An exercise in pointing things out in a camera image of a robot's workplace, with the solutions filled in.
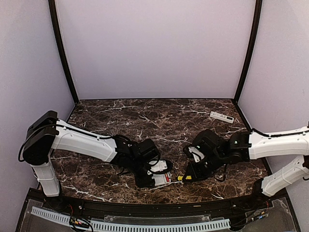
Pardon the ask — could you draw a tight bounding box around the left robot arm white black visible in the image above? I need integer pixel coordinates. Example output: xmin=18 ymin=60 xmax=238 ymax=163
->
xmin=18 ymin=111 xmax=164 ymax=211

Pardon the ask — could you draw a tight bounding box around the grey remote control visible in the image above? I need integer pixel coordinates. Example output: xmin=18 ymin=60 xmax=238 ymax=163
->
xmin=152 ymin=172 xmax=171 ymax=187

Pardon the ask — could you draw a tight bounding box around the white slotted cable duct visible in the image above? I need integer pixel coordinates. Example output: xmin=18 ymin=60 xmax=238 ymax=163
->
xmin=31 ymin=206 xmax=231 ymax=232

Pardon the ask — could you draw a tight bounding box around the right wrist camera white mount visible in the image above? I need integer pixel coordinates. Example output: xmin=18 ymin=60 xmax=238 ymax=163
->
xmin=183 ymin=146 xmax=205 ymax=163

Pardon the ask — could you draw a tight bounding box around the right black frame post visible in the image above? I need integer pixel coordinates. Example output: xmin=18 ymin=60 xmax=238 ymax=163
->
xmin=233 ymin=0 xmax=263 ymax=105

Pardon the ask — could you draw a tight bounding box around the yellow handle screwdriver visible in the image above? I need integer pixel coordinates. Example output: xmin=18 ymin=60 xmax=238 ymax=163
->
xmin=177 ymin=175 xmax=192 ymax=181

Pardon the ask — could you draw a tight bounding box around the black frame post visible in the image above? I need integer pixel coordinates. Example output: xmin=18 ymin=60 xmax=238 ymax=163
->
xmin=233 ymin=0 xmax=263 ymax=105
xmin=48 ymin=0 xmax=79 ymax=105

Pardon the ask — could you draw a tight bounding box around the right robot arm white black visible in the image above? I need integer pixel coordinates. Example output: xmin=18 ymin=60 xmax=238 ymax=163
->
xmin=181 ymin=126 xmax=309 ymax=210

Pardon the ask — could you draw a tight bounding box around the white remote control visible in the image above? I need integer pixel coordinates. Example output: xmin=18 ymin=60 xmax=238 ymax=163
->
xmin=210 ymin=111 xmax=234 ymax=124

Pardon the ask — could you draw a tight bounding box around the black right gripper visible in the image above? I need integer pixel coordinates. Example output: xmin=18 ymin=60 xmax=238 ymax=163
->
xmin=183 ymin=151 xmax=226 ymax=182

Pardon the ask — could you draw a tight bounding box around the left black frame post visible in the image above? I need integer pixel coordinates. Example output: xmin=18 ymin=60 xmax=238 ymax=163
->
xmin=48 ymin=0 xmax=79 ymax=105

